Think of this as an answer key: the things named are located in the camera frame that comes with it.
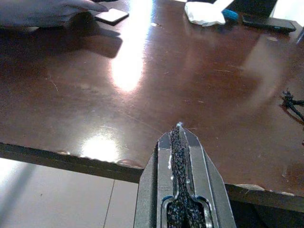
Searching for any white topped flat device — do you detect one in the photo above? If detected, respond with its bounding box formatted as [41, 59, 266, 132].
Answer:
[94, 8, 130, 26]

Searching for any brown wooden table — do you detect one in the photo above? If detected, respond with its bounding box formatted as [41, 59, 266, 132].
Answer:
[0, 0, 304, 214]

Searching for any person's hand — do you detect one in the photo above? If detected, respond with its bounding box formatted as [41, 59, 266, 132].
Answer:
[0, 0, 109, 28]

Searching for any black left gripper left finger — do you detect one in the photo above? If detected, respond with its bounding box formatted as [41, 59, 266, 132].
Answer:
[133, 122, 187, 228]

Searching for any white crumpled cloth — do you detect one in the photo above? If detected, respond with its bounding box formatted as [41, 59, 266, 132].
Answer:
[184, 0, 235, 27]

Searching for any black smartphone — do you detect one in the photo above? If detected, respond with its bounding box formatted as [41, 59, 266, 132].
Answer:
[241, 14, 297, 33]

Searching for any black box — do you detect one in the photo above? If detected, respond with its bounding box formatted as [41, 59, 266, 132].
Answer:
[228, 0, 278, 19]

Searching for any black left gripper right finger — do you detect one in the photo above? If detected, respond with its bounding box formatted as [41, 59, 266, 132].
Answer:
[177, 122, 238, 228]

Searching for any small blue object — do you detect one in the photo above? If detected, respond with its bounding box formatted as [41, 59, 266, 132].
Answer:
[221, 9, 239, 21]

